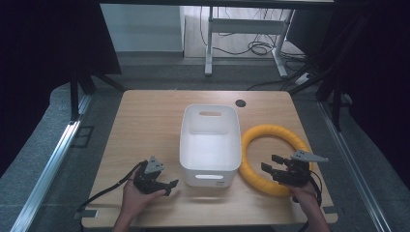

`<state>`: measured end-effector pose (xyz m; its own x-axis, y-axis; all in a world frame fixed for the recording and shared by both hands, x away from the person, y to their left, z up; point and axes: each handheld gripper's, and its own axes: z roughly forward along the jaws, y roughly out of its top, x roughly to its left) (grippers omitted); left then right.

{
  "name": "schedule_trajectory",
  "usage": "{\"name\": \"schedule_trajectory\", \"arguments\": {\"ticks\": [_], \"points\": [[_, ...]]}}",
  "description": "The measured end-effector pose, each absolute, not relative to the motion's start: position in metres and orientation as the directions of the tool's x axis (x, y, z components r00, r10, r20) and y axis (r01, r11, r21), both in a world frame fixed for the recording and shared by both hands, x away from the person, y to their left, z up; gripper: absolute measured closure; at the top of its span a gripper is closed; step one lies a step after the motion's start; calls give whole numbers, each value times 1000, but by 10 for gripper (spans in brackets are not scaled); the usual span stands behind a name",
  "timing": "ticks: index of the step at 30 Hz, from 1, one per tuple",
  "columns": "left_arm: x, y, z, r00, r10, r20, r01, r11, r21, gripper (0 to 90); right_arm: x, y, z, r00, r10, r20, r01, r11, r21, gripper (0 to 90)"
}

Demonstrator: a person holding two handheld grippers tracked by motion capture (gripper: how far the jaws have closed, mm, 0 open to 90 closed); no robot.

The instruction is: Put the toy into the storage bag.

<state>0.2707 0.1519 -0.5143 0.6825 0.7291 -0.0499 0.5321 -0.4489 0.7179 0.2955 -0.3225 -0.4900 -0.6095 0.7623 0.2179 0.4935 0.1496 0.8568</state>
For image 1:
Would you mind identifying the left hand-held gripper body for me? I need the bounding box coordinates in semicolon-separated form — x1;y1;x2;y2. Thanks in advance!
132;156;169;195

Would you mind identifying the aluminium floor rail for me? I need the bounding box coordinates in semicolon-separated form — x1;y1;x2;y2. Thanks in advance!
316;101;393;232
9;120;82;232

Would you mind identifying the black metal stand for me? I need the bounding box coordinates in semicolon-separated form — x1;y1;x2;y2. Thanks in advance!
287;62;344;132
69;71;128;123

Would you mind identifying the person's left hand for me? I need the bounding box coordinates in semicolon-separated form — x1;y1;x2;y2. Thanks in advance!
120;179;167;220

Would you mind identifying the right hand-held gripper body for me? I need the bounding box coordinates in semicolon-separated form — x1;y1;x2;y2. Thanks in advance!
271;149;330;189

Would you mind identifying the white plastic storage bin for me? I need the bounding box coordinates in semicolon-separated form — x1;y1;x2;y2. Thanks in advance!
179;103;243;189

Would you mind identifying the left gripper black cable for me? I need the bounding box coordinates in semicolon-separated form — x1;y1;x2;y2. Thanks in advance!
75;160;145;214

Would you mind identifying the white power strip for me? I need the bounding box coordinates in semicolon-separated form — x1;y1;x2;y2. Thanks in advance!
294;72;314;87

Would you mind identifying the yellow foam ring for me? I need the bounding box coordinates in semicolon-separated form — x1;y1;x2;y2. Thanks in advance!
238;124;314;197

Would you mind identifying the black curtain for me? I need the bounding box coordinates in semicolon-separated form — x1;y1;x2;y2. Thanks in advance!
0;0;123;179
285;0;410;189

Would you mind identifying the person's right hand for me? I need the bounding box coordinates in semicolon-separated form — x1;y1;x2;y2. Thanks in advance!
285;181;319;208

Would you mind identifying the dark floor plate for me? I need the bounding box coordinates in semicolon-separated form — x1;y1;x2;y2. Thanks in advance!
70;125;96;149

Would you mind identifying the black floor cables bundle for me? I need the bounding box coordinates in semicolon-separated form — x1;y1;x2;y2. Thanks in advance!
198;6;308;63

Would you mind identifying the white metal desk frame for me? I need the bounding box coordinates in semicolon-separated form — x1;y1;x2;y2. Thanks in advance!
204;6;295;78

